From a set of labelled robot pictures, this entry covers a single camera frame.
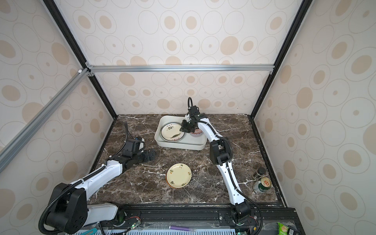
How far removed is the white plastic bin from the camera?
1010 mm

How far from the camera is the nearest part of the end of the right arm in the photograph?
0.83 m

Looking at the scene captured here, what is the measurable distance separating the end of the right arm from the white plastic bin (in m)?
0.03
